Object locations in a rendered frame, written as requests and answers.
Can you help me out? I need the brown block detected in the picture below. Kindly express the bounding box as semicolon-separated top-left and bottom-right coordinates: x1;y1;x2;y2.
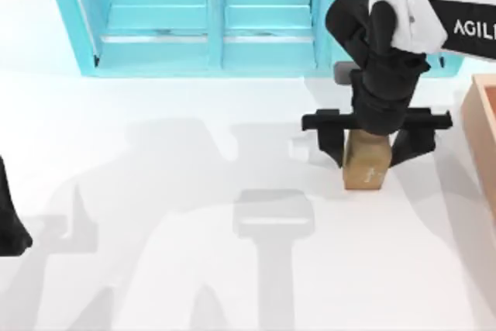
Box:
342;130;390;191

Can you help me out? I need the pale grey rounded box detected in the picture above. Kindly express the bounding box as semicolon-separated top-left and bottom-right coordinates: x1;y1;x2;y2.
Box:
333;60;356;86

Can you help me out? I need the light blue rack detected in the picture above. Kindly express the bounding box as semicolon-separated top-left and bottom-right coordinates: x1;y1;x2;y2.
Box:
43;0;460;78

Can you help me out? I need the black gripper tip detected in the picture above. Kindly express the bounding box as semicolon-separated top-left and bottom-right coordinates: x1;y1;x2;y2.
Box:
0;156;33;258

